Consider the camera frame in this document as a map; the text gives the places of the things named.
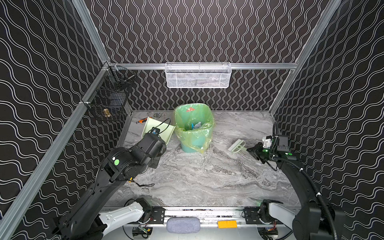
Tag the green bin with bag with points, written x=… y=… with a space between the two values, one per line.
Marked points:
x=194 y=141

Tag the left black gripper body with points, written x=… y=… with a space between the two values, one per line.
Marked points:
x=160 y=135

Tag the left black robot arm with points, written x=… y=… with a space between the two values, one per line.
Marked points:
x=120 y=166

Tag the white wire basket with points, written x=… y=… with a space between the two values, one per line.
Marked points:
x=198 y=75

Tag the pale green brush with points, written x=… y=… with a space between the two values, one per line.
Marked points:
x=237 y=146

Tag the brass object in basket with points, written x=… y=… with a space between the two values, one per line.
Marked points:
x=106 y=113

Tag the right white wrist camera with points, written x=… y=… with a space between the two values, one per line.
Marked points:
x=267 y=142

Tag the pale green dustpan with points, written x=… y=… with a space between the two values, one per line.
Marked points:
x=165 y=128

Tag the orange utility knife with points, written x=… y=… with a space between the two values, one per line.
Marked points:
x=141 y=121

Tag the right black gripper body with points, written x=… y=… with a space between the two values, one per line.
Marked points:
x=259 y=150

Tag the black wire basket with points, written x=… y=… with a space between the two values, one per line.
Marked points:
x=111 y=92

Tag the yellow block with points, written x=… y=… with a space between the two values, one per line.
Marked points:
x=227 y=224

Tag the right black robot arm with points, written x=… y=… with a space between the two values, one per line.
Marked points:
x=317 y=218

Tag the purple paper scrap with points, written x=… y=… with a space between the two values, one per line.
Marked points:
x=196 y=126

